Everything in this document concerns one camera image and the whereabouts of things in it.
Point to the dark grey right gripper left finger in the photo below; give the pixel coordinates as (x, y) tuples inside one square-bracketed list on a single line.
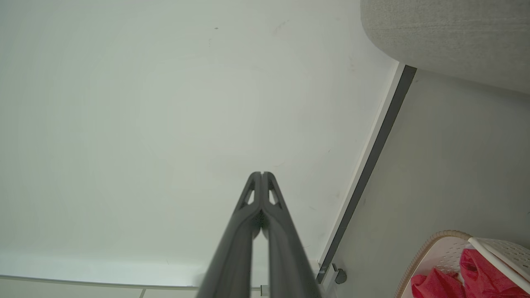
[(232, 256)]

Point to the white perforated laundry basket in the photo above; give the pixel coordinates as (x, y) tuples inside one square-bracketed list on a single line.
[(439, 252)]

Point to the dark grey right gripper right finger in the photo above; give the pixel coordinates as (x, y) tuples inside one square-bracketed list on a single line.
[(290, 256)]

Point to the red fleece garment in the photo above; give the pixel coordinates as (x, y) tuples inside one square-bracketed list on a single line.
[(484, 277)]

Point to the grey fabric cushion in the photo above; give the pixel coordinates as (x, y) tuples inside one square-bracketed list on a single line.
[(451, 33)]

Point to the dark grey skirting board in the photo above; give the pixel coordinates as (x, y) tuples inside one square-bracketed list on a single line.
[(372, 157)]

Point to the small grey wall stopper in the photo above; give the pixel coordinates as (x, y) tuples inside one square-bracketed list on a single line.
[(340, 275)]

